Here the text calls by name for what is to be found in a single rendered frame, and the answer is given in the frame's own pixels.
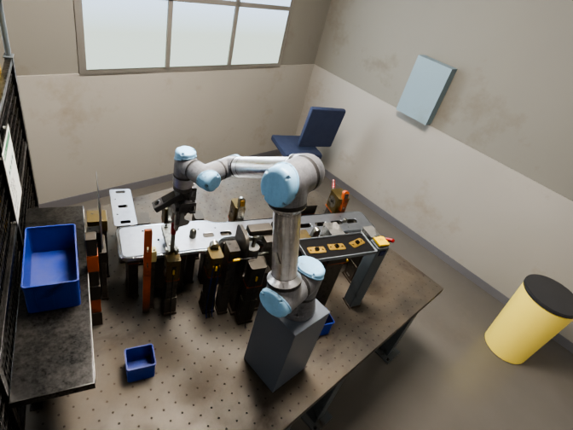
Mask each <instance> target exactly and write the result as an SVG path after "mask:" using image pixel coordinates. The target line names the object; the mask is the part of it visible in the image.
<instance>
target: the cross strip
mask: <svg viewBox="0 0 573 430"><path fill-rule="evenodd" d="M115 191H125V193H120V194H116V193H115ZM109 194H110V200H111V206H112V212H113V223H114V225H115V226H124V225H134V224H137V220H136V213H135V208H134V204H133V200H132V196H131V192H130V189H110V190H109ZM115 199H116V200H115ZM120 205H127V206H128V207H122V208H118V206H120ZM117 214H118V215H117ZM125 220H130V223H129V224H122V223H120V221H125Z"/></svg>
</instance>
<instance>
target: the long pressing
mask: <svg viewBox="0 0 573 430"><path fill-rule="evenodd" d="M344 218H347V220H352V219H355V220H356V221H357V223H350V224H348V223H343V222H342V221H343V220H344ZM334 221H341V222H342V224H339V226H340V228H341V229H342V230H343V232H344V233H345V234H349V233H356V232H361V231H362V227H365V226H373V224H372V223H371V222H370V221H369V220H368V218H367V217H366V216H365V215H364V214H363V213H362V212H359V211H352V212H332V213H322V214H311V215H301V224H310V225H311V227H308V228H300V229H301V230H307V231H308V233H309V234H310V233H311V231H312V230H313V229H314V228H315V227H319V229H320V231H321V229H322V226H316V225H315V224H316V223H331V222H334ZM272 222H273V218H260V219H250V220H240V221H229V222H219V223H215V222H210V221H205V220H199V221H189V224H188V225H185V226H182V227H179V228H178V231H177V232H176V236H175V244H176V246H178V247H179V254H180V256H181V255H188V254H196V253H206V250H207V247H209V245H210V242H211V241H214V240H217V241H218V244H219V246H220V245H221V244H222V243H223V242H225V241H234V238H235V233H236V229H237V225H238V224H242V225H243V226H244V228H245V230H246V226H247V225H248V224H263V223H270V224H271V223H272ZM161 225H165V224H146V225H135V226H124V227H120V228H118V229H117V230H116V231H115V235H116V241H117V247H118V253H119V258H120V259H121V260H123V261H126V262H130V261H137V260H143V247H144V230H145V229H152V230H153V241H152V247H156V250H157V259H158V258H164V257H165V247H166V245H165V240H164V237H163V236H162V230H161ZM192 228H195V229H196V231H197V233H196V238H194V239H191V238H189V232H190V230H191V229H192ZM374 228H375V227H374ZM198 229H199V230H198ZM142 230H143V232H142ZM228 231H229V232H231V234H232V235H221V234H220V233H221V232H228ZM210 233H212V234H213V235H214V236H213V237H204V236H203V234H210ZM158 239H159V241H157V240H158Z"/></svg>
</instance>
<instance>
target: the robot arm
mask: <svg viewBox="0 0 573 430"><path fill-rule="evenodd" d="M196 157H197V155H196V151H195V149H194V148H191V147H189V146H181V147H178V148H177V149H176V151H175V157H174V170H173V182H172V183H173V189H174V190H173V191H171V192H170V193H168V194H166V195H164V196H162V197H160V198H158V199H157V200H155V201H153V202H152V204H153V209H154V210H155V211H156V212H160V211H161V210H163V209H165V208H167V207H168V206H170V205H171V221H172V223H173V222H174V227H173V228H174V230H175V231H178V228H179V227H182V226H185V225H188V224H189V220H187V219H185V218H184V217H185V216H186V215H187V213H189V214H192V213H195V212H196V204H197V203H196V193H197V187H196V185H195V184H197V185H198V186H199V187H200V188H202V189H204V190H205V191H208V192H212V191H214V190H215V189H216V188H218V186H219V185H220V182H221V181H222V180H224V179H226V178H229V177H249V178H262V180H261V192H262V195H264V199H265V200H266V202H267V203H268V204H269V207H270V208H271V209H272V210H273V241H272V271H270V272H269V274H268V275H267V286H266V288H263V290H262V291H261V292H260V294H259V297H260V301H261V303H262V305H263V307H264V308H265V310H266V311H267V312H269V313H270V314H271V315H273V316H275V317H286V318H288V319H290V320H293V321H296V322H303V321H306V320H309V319H310V318H311V317H312V316H313V314H314V312H315V297H316V295H317V292H318V290H319V287H320V285H321V282H322V280H323V279H324V275H325V269H324V266H323V264H322V263H321V262H320V261H318V260H317V259H314V258H312V257H308V256H300V257H299V256H298V250H299V237H300V224H301V212H302V211H303V210H304V209H305V208H306V207H307V198H308V193H309V192H311V191H313V190H314V189H316V188H318V187H319V186H320V185H321V183H322V181H323V179H324V177H325V168H324V165H323V163H322V162H321V160H320V159H319V158H318V157H317V156H315V155H313V154H291V155H290V156H289V157H241V156H239V155H238V154H234V155H229V156H227V157H225V158H222V159H220V160H215V161H212V162H211V163H208V164H203V163H202V162H201V161H199V160H197V159H196ZM194 207H195V209H194Z"/></svg>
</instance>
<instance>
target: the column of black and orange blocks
mask: <svg viewBox="0 0 573 430"><path fill-rule="evenodd" d="M85 243H86V259H87V268H88V272H89V285H90V301H91V313H92V322H93V326H95V325H101V324H103V321H102V309H101V285H100V277H99V274H100V273H99V260H98V250H97V245H98V242H97V245H96V233H95V232H85Z"/></svg>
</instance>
